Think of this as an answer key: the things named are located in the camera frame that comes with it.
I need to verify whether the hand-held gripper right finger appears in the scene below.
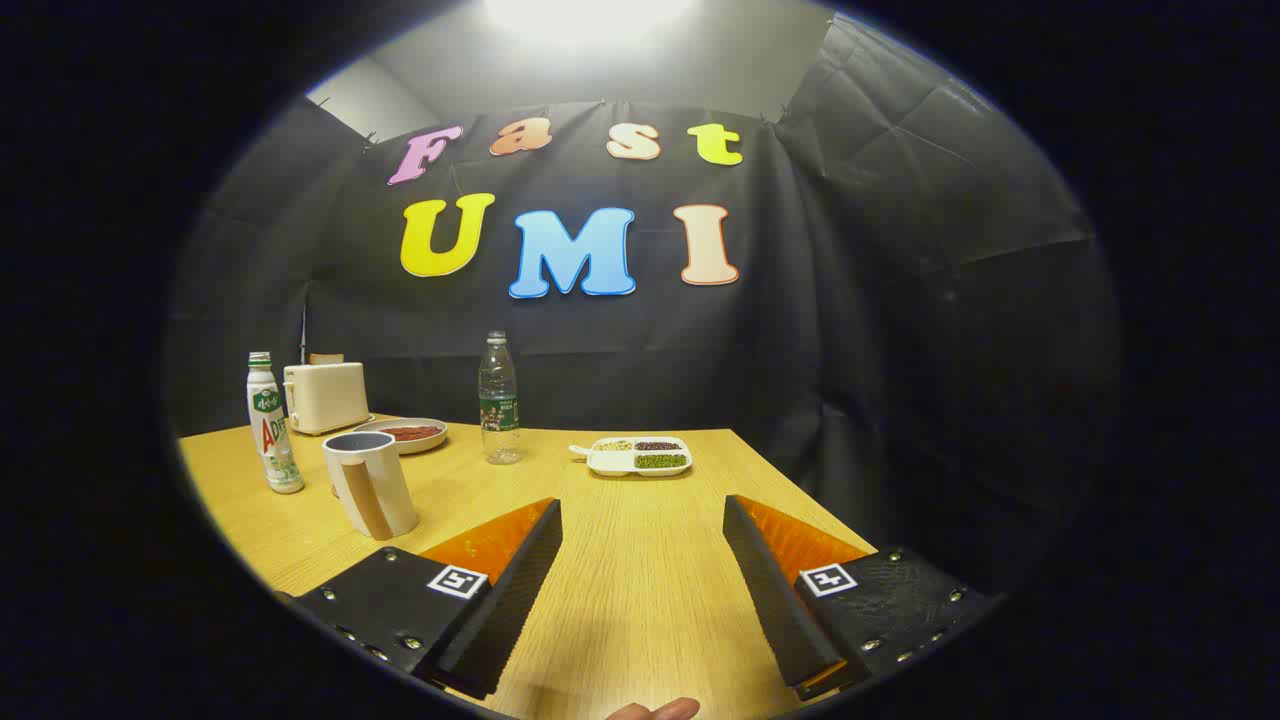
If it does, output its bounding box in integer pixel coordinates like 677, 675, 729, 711
722, 494, 1001, 703

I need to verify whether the ceiling light panel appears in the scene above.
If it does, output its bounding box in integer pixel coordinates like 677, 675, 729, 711
480, 0, 701, 41

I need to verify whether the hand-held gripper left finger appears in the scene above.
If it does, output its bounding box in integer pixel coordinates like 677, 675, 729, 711
285, 497, 563, 701

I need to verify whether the clear plastic water bottle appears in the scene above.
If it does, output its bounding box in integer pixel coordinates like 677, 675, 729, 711
478, 331, 523, 466

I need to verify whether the cream toaster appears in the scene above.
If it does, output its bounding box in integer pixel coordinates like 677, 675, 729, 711
283, 362, 372, 436

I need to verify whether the white cup with wooden handle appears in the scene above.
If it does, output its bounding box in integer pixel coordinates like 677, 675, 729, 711
322, 431, 419, 542

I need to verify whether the white divided dish with beans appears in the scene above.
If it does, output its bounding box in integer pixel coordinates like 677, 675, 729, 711
569, 436, 694, 478

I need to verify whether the round grey plate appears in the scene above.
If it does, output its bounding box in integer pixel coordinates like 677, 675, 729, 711
352, 417, 449, 456

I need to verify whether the white juice bottle green label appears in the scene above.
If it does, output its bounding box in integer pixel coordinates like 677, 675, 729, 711
247, 351, 305, 495

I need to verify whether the wooden table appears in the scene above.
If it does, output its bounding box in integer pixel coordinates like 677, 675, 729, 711
178, 415, 881, 720

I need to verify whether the black backdrop cloth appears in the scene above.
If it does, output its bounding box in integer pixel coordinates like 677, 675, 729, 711
165, 15, 1121, 601

